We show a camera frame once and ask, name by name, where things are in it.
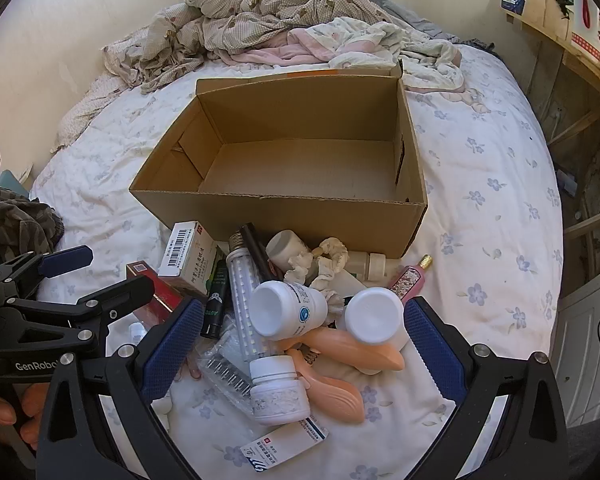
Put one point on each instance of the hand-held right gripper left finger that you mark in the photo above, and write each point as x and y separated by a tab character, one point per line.
172	350

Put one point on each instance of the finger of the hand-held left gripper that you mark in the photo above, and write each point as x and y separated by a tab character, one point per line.
65	260
125	290

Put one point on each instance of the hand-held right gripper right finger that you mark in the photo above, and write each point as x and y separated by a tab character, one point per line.
432	350

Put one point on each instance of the red cigarette box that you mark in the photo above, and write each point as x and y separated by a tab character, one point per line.
147	280

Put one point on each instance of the small white medicine bottle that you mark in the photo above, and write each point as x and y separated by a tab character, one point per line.
137	332

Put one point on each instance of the clear plastic bag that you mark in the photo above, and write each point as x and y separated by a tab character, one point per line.
220	365

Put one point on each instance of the black tube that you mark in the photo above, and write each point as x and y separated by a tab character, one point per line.
215	305

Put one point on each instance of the white wide-cap jar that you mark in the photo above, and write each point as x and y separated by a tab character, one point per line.
372	315

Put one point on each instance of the pink pet nail clipper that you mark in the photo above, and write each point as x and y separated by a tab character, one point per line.
360	350

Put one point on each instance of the white green medicine box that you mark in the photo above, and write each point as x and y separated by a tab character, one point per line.
190	255

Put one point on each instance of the corn-shaped light bulb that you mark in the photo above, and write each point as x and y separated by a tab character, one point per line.
245	300

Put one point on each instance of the small white patterned bottle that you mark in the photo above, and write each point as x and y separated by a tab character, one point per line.
280	395

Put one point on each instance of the white bottle blue label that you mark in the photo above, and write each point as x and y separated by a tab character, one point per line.
280	305

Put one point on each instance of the white blue medicine box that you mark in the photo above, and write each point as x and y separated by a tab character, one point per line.
285	447

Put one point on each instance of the white scrunchie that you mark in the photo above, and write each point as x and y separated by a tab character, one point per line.
300	266

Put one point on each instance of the brown cardboard box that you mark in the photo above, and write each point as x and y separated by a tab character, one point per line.
290	220

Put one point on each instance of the person's left hand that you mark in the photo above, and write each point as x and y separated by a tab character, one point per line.
0	410

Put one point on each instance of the camouflage cloth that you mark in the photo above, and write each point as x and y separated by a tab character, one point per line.
20	225

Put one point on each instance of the pink perfume bottle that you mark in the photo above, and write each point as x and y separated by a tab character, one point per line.
410	277

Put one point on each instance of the teal book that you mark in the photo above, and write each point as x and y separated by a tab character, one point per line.
12	182

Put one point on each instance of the white floral bed sheet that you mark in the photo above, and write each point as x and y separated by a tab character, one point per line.
480	210

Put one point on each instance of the white cabinet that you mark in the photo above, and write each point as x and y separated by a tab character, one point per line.
580	330

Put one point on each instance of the checked floral quilt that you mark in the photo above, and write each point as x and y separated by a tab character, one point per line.
260	10

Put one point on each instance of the pink white blanket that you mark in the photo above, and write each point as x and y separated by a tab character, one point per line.
370	40

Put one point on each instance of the grey cloth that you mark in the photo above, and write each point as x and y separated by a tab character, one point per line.
405	12

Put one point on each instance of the white red box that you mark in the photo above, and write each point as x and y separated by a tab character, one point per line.
587	20

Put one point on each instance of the small black stand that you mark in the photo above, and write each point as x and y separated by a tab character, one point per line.
564	6

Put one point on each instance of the wooden shelf frame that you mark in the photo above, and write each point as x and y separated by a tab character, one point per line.
545	20

